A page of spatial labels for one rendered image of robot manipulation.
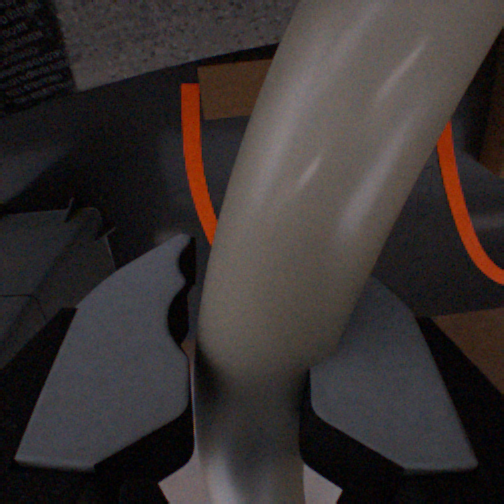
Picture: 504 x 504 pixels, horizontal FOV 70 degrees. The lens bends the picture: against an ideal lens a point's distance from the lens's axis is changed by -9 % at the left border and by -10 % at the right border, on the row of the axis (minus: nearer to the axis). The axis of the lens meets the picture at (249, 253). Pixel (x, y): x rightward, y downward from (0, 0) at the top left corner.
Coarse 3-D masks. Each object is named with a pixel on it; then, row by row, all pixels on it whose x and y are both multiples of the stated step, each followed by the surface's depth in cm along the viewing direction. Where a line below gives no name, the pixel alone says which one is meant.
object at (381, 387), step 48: (384, 288) 10; (384, 336) 8; (336, 384) 7; (384, 384) 7; (432, 384) 7; (336, 432) 6; (384, 432) 6; (432, 432) 6; (336, 480) 6; (384, 480) 6
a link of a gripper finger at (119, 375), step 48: (192, 240) 11; (96, 288) 9; (144, 288) 9; (96, 336) 8; (144, 336) 8; (48, 384) 6; (96, 384) 7; (144, 384) 7; (48, 432) 6; (96, 432) 6; (144, 432) 6; (192, 432) 7
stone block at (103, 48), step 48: (0, 0) 24; (48, 0) 25; (96, 0) 26; (144, 0) 27; (192, 0) 28; (240, 0) 28; (288, 0) 28; (0, 48) 29; (48, 48) 30; (96, 48) 31; (144, 48) 32; (192, 48) 33; (240, 48) 34; (0, 96) 35; (48, 96) 37
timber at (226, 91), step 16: (208, 64) 81; (224, 64) 80; (240, 64) 80; (256, 64) 80; (208, 80) 82; (224, 80) 82; (240, 80) 82; (256, 80) 82; (208, 96) 84; (224, 96) 84; (240, 96) 84; (256, 96) 84; (208, 112) 86; (224, 112) 86; (240, 112) 86
